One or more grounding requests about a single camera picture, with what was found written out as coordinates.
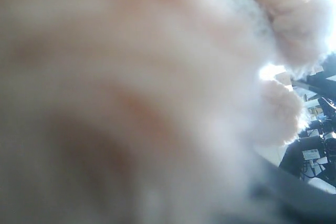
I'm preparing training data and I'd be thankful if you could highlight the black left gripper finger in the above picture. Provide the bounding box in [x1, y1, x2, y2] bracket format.
[209, 153, 335, 223]

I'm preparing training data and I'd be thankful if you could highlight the plush teddy bear striped sweater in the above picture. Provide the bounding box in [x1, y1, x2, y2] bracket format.
[1, 0, 333, 223]

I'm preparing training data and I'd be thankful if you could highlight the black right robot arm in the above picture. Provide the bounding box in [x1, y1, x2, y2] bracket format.
[279, 55, 335, 186]

